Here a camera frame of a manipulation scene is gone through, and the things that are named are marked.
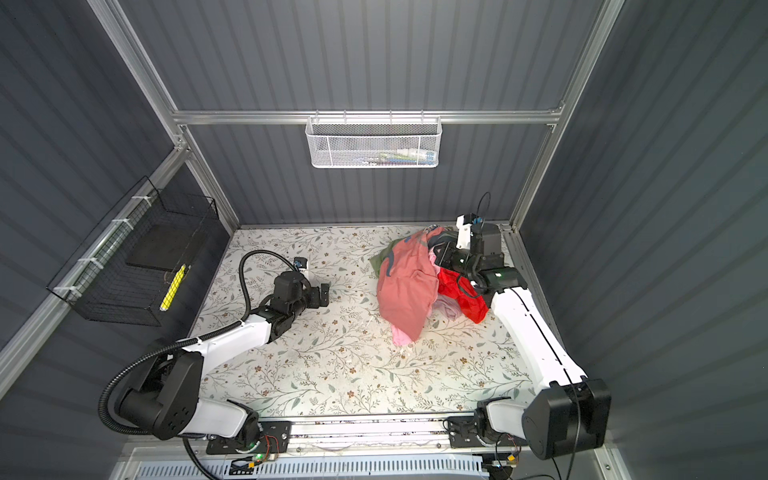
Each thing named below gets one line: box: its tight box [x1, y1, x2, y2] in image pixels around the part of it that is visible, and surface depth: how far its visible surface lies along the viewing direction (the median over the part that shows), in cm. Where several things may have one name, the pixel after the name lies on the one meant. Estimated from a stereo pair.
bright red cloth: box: [437, 267, 488, 324], surface depth 79 cm
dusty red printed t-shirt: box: [377, 226, 445, 342], surface depth 84 cm
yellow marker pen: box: [159, 264, 186, 311], surface depth 71 cm
